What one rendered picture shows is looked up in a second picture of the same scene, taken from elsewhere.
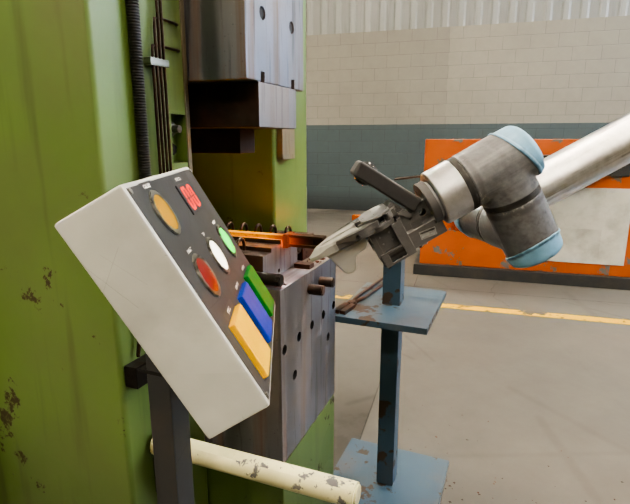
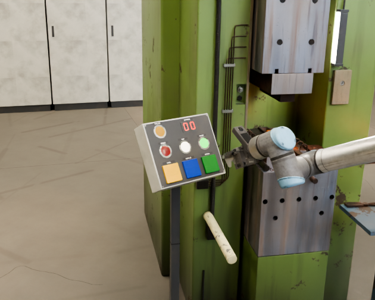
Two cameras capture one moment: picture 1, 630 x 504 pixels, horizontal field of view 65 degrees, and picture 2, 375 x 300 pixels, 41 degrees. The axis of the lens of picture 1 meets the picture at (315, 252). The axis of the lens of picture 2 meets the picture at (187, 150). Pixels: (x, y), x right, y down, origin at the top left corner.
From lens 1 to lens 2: 169 cm
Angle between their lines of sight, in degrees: 55
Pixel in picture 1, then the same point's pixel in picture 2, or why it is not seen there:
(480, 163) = (261, 138)
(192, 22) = (254, 44)
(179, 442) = (174, 202)
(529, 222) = (275, 168)
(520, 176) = (272, 148)
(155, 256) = (146, 142)
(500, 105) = not seen: outside the picture
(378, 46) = not seen: outside the picture
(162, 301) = (146, 153)
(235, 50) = (260, 61)
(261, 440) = (254, 241)
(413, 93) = not seen: outside the picture
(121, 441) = (193, 207)
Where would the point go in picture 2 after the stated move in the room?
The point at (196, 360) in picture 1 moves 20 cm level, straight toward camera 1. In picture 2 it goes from (150, 171) to (112, 184)
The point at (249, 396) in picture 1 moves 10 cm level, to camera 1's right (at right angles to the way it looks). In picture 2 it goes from (158, 185) to (171, 193)
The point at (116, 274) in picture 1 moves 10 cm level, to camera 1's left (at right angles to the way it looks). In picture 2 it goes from (141, 144) to (130, 138)
